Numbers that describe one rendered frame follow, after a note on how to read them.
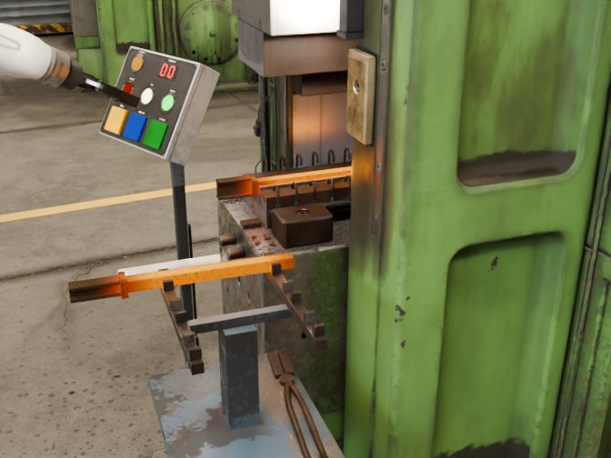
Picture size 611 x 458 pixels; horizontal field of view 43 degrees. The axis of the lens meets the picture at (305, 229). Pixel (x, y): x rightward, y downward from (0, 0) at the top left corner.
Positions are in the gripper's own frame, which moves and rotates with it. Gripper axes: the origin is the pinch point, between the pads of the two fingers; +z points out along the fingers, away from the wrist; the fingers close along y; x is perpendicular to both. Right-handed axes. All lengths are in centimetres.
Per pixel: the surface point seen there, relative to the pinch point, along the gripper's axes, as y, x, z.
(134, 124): -10.3, -5.6, 12.5
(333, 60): 60, 22, 5
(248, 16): 44, 25, -8
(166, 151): 6.6, -9.3, 13.3
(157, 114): -2.8, -0.5, 13.3
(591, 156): 113, 20, 28
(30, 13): -685, 81, 313
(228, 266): 72, -26, -15
